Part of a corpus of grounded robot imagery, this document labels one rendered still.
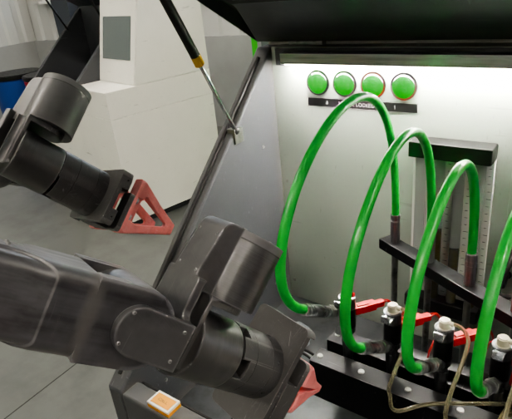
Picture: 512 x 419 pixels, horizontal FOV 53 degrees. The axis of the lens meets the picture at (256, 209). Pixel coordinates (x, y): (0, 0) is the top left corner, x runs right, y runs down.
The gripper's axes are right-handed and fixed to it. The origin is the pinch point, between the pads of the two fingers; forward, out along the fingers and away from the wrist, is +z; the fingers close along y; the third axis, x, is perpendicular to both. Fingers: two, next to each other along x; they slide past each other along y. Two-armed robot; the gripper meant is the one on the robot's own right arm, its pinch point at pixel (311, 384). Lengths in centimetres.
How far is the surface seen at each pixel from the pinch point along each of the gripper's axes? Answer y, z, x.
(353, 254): 14.9, 6.1, 7.2
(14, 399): -94, 77, 179
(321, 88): 45, 21, 44
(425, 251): 18.9, 8.4, 0.1
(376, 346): 6.2, 22.9, 8.1
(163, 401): -19.3, 15.6, 33.9
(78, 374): -75, 96, 173
